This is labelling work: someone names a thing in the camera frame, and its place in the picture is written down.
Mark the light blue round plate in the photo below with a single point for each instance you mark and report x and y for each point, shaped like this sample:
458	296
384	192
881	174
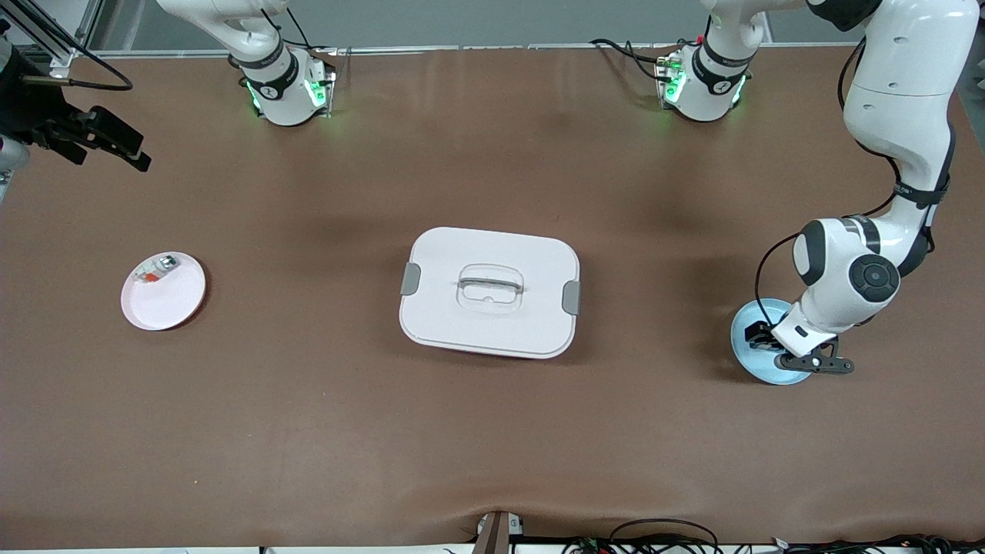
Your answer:
750	363

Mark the brown camera mount bracket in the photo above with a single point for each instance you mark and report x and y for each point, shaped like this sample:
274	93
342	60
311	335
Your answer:
492	535

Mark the white lidded storage box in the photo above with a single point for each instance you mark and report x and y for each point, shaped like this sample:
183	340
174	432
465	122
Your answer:
492	323

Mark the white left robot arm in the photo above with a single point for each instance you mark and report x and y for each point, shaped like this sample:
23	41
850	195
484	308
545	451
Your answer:
893	115

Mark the silver table edge rail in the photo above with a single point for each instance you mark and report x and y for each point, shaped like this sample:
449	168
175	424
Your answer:
500	48

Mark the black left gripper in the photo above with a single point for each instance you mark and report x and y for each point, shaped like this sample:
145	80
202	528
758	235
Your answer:
762	335

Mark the aluminium frame post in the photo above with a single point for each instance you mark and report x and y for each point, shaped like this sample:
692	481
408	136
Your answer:
91	19

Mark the white and red switch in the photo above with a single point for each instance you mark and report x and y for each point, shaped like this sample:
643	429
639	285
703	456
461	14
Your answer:
158	268

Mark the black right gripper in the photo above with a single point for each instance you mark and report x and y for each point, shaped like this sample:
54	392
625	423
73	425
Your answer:
31	115

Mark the pink round plate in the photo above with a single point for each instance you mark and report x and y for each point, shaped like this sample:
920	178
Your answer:
165	304

